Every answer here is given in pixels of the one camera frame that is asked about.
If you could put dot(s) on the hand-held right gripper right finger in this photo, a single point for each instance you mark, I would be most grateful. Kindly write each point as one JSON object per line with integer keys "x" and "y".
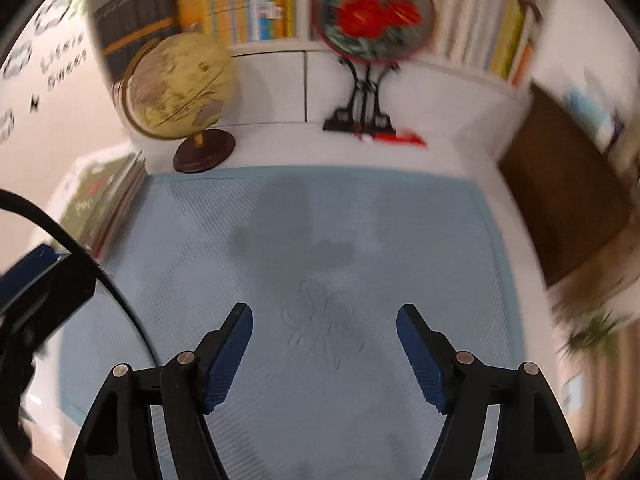
{"x": 420, "y": 360}

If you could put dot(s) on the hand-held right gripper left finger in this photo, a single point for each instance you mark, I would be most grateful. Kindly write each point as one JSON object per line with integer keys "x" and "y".
{"x": 230, "y": 355}

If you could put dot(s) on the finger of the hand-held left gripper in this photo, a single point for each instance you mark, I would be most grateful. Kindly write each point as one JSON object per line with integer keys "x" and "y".
{"x": 25, "y": 272}

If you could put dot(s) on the stack of children's books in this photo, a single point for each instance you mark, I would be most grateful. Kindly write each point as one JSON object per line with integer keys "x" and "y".
{"x": 95, "y": 195}

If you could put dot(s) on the row of black shelved books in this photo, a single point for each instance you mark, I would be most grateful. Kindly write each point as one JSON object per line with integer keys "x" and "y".
{"x": 135, "y": 15}

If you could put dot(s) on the row of colourful shelved books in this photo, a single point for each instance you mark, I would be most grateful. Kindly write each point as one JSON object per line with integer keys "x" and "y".
{"x": 235, "y": 5}

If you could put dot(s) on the light blue textured mat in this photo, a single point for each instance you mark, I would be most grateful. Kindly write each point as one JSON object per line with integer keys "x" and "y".
{"x": 325, "y": 210}

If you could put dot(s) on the green leafy floor plant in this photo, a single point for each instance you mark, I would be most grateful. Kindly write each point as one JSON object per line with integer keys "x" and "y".
{"x": 595, "y": 332}

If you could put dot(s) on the brown wooden cabinet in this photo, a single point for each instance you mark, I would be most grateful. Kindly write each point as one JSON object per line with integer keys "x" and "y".
{"x": 560, "y": 190}

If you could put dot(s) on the red tassel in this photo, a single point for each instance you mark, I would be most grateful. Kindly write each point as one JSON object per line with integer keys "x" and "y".
{"x": 400, "y": 137}

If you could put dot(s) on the yellow globe on wooden base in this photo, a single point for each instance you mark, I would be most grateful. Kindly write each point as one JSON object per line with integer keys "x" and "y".
{"x": 180, "y": 85}

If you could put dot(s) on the white bookshelf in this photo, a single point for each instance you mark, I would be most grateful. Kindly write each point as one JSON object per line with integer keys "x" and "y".
{"x": 280, "y": 85}

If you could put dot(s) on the light blue box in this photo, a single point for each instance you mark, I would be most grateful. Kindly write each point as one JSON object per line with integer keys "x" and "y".
{"x": 595, "y": 115}

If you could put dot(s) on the round embroidered fan on stand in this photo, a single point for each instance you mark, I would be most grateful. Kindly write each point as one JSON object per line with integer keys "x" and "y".
{"x": 375, "y": 15}

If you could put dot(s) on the black lettering wall decal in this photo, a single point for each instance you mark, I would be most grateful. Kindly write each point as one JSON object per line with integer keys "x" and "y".
{"x": 67, "y": 57}

